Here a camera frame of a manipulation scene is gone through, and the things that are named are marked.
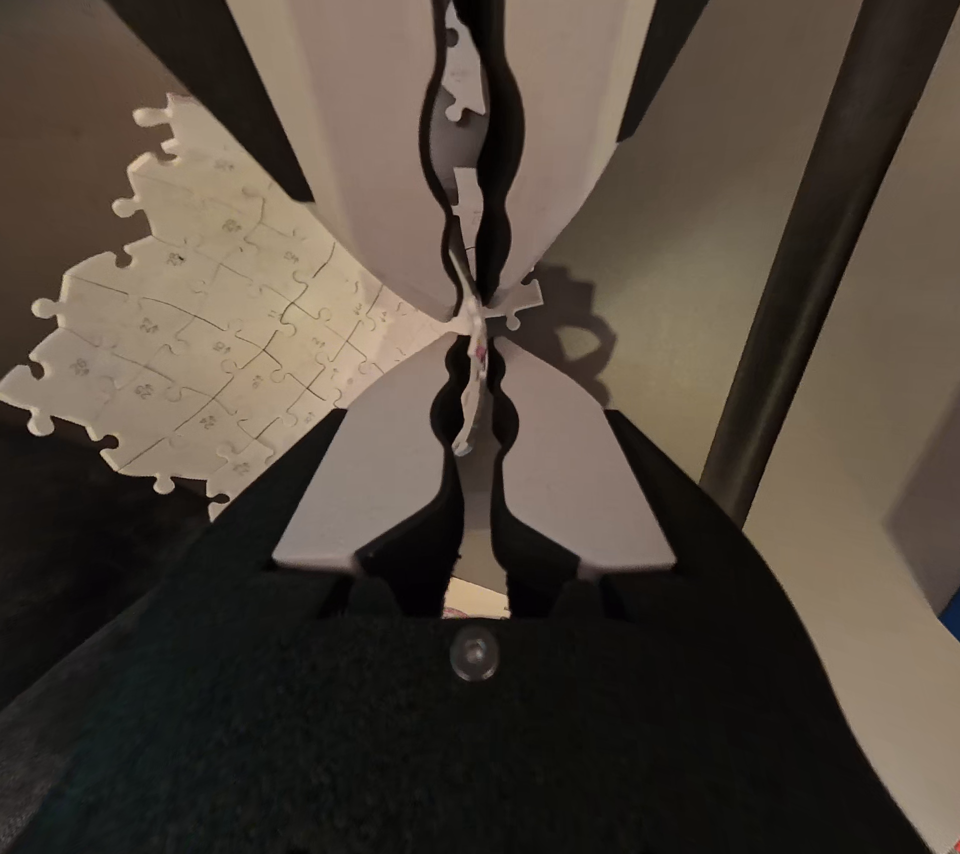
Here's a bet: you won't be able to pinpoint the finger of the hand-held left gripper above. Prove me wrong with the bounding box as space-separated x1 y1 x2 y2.
453 0 689 308
180 0 483 323

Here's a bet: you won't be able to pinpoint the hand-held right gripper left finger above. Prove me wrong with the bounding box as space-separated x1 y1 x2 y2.
271 335 470 619

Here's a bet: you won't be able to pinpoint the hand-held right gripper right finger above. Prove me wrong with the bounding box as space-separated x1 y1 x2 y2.
487 336 680 619

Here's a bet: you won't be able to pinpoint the puzzle pieces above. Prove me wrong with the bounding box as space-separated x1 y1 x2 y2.
441 0 490 249

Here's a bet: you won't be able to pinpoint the single white puzzle piece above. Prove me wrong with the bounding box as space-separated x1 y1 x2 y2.
480 278 545 332

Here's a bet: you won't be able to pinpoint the partly built white puzzle ball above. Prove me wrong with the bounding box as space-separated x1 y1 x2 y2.
0 90 495 521

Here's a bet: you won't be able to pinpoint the printed instruction leaflet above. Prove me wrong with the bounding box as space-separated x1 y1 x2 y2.
442 587 513 620

